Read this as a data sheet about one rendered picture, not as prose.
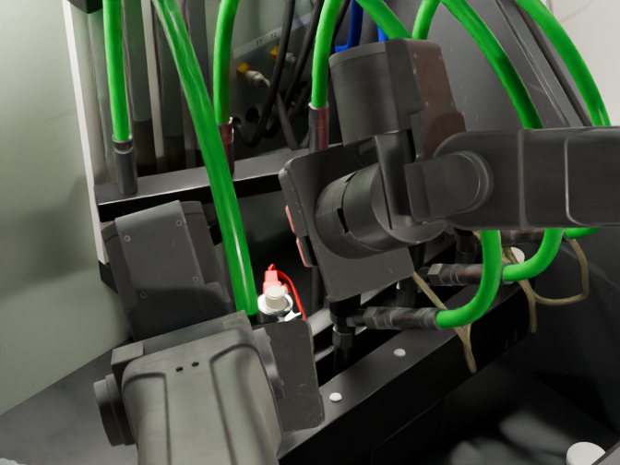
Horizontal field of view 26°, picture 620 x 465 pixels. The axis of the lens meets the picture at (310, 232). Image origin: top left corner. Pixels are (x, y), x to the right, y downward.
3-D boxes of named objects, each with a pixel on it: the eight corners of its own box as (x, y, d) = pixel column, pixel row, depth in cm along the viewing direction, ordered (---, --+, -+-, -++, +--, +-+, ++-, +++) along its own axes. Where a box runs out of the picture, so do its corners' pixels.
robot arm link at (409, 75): (486, 207, 75) (561, 200, 82) (450, 5, 76) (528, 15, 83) (323, 241, 83) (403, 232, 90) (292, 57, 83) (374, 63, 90)
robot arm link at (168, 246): (109, 450, 63) (288, 396, 63) (41, 215, 64) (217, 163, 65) (131, 446, 74) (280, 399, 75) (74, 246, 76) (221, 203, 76)
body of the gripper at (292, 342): (149, 343, 83) (115, 343, 76) (311, 317, 82) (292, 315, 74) (164, 448, 82) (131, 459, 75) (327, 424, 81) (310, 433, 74)
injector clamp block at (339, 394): (275, 570, 122) (271, 462, 112) (205, 505, 128) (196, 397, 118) (520, 384, 140) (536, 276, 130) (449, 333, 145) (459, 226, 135)
